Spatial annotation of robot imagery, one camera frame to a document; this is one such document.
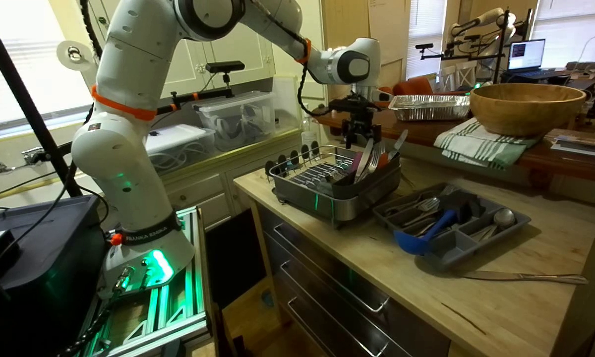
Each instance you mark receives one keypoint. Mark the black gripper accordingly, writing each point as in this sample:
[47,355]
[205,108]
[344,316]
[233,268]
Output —
[362,114]

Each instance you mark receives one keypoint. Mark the aluminium robot base platform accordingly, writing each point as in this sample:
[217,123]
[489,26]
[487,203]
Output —
[172,304]

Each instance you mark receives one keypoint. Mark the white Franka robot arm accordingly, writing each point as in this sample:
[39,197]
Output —
[132,72]

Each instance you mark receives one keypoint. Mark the wide blade silver knife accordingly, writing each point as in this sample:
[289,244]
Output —
[366,159]

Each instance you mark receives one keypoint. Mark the silver butter knife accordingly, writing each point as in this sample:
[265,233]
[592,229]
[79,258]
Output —
[398,141]

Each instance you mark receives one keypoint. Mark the aluminium foil baking tray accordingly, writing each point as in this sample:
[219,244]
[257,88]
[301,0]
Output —
[430,108]

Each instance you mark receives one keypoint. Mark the grey dish rack drip tray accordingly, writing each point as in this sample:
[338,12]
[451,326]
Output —
[324,209]

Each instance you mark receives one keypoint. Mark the blue plastic ladle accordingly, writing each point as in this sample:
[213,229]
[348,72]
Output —
[420,238]

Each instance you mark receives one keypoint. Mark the green striped dish towel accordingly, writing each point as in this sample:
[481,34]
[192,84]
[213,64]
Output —
[483,145]

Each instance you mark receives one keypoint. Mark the clear plastic storage bin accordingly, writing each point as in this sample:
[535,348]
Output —
[180,149]
[239,119]

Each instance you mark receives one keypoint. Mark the grey cutlery tray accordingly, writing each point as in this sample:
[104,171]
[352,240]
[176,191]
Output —
[469,244]

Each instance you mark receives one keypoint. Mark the round silver spoon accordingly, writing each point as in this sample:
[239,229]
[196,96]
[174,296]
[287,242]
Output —
[505,219]

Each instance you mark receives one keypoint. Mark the large wooden bowl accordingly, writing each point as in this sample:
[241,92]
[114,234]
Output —
[527,110]

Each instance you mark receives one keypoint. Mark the open laptop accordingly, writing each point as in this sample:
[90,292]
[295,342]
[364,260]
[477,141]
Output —
[527,54]

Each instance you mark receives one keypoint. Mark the dark wooden table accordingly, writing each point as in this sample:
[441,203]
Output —
[562,165]

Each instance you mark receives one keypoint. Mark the grey flat book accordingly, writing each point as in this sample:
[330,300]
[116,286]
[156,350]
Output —
[586,147]

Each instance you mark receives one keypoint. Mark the black tripod pole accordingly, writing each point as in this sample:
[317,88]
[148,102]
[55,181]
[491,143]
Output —
[27,102]

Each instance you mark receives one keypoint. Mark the black equipment box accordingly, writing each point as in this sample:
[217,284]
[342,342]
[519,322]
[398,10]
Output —
[41,278]

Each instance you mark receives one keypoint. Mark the black bar shaped camera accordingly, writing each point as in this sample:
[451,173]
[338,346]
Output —
[225,66]

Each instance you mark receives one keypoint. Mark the white round wall fixture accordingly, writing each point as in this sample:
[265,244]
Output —
[73,54]

